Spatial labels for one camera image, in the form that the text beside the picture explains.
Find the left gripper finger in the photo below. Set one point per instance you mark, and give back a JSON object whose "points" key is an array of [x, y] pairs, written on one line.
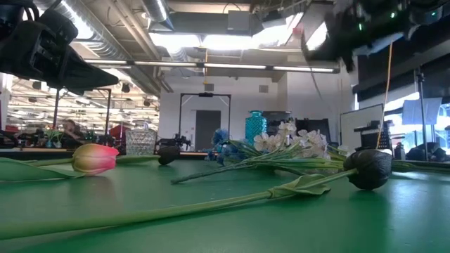
{"points": [[88, 79]]}

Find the pink artificial tulip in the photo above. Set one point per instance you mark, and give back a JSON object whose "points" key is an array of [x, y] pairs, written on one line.
{"points": [[95, 160]]}

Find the black artificial tulip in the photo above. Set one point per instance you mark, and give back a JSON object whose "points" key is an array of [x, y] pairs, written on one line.
{"points": [[369, 168], [168, 155]]}

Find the teal textured glass vase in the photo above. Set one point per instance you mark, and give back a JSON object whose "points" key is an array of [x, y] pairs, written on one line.
{"points": [[256, 126]]}

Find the blue artificial flower bunch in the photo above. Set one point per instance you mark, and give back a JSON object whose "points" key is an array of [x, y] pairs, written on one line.
{"points": [[219, 136]]}

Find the black background robot arm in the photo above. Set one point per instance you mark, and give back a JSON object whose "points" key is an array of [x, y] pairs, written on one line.
{"points": [[175, 141]]}

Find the clear cut-glass vase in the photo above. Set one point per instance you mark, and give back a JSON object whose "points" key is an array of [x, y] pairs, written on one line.
{"points": [[140, 142]]}

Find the person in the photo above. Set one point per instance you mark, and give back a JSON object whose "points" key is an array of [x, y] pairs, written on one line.
{"points": [[70, 128]]}

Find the small potted plant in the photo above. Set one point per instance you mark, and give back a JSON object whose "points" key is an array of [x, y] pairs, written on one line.
{"points": [[54, 135]]}

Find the white diffuser panel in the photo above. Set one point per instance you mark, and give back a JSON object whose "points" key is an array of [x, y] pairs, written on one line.
{"points": [[411, 110]]}

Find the white board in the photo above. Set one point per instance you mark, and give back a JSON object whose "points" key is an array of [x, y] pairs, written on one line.
{"points": [[355, 130]]}

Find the black upright panel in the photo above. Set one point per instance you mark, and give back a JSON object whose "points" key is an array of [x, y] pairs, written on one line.
{"points": [[316, 124]]}

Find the grey ceiling unit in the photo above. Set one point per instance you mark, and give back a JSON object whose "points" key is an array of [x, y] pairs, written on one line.
{"points": [[239, 21]]}

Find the black equipment cart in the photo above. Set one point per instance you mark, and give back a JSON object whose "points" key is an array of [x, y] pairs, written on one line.
{"points": [[369, 138]]}

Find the black tripod stand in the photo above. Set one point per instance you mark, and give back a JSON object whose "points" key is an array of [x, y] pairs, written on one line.
{"points": [[422, 116]]}

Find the dark shelving cabinet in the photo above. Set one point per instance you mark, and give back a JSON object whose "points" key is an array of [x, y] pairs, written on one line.
{"points": [[277, 116]]}

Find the long ceiling light strip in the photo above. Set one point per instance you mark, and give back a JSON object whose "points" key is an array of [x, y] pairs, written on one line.
{"points": [[232, 66]]}

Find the grey door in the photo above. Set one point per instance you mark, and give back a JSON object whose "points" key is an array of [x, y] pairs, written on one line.
{"points": [[207, 130]]}

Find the green table mat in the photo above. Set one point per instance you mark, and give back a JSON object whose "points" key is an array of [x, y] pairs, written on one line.
{"points": [[225, 232]]}

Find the rectangular silver air duct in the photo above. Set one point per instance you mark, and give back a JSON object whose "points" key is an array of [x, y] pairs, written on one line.
{"points": [[379, 44]]}

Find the round silver ventilation duct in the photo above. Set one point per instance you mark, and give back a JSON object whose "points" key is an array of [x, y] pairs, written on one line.
{"points": [[105, 45]]}

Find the black gantry frame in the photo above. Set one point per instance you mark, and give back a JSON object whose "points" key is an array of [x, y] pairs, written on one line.
{"points": [[205, 94], [56, 109]]}

